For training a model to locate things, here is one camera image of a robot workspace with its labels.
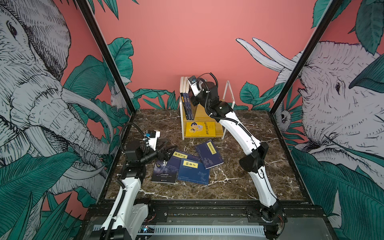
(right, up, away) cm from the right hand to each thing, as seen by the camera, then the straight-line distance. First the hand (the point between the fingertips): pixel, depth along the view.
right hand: (189, 86), depth 77 cm
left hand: (-9, -30, -3) cm, 31 cm away
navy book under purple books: (+12, -40, +19) cm, 46 cm away
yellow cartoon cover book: (+7, -24, +27) cm, 36 cm away
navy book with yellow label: (-9, -44, +13) cm, 47 cm away
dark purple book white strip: (-16, -50, +9) cm, 53 cm away
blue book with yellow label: (+2, -48, +11) cm, 50 cm away
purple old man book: (0, -11, +2) cm, 11 cm away
